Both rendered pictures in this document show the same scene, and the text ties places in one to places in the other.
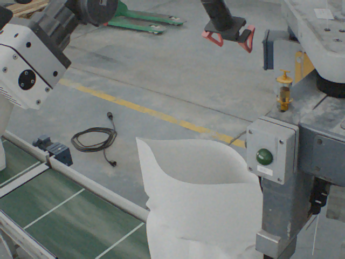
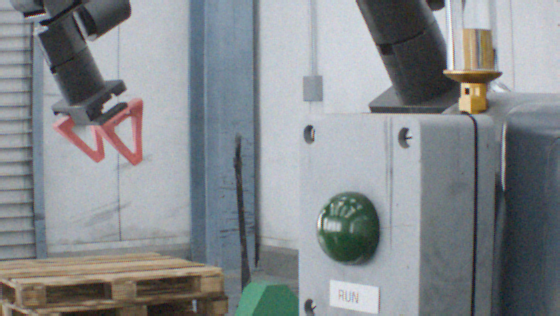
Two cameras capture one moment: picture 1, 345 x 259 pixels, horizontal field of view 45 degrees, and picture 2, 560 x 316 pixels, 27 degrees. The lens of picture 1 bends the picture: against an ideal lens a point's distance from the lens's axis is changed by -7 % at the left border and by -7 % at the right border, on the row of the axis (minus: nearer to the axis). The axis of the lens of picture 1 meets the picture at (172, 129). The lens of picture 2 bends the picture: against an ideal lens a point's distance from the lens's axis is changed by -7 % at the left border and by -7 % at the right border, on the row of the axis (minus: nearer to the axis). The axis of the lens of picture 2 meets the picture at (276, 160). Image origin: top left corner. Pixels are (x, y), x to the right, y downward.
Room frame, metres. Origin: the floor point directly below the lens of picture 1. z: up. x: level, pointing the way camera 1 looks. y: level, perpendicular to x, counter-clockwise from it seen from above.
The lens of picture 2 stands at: (0.10, -0.18, 1.34)
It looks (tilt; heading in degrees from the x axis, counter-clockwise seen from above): 3 degrees down; 8
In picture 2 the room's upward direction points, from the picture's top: 1 degrees counter-clockwise
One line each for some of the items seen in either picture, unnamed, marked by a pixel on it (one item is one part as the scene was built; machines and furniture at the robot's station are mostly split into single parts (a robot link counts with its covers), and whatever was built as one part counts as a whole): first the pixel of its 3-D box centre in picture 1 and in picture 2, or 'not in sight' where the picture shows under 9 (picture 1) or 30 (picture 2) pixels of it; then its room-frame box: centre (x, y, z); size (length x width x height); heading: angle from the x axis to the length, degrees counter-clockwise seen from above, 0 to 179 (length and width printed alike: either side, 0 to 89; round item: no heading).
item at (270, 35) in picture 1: (277, 53); not in sight; (1.12, -0.31, 1.25); 0.10 x 0.08 x 0.12; 160
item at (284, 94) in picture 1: (284, 89); (471, 33); (0.66, -0.19, 1.37); 0.03 x 0.02 x 0.03; 45
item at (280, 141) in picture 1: (272, 149); (396, 223); (0.60, -0.16, 1.28); 0.08 x 0.05 x 0.09; 45
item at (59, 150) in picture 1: (48, 151); not in sight; (2.22, 0.75, 0.35); 0.30 x 0.15 x 0.15; 45
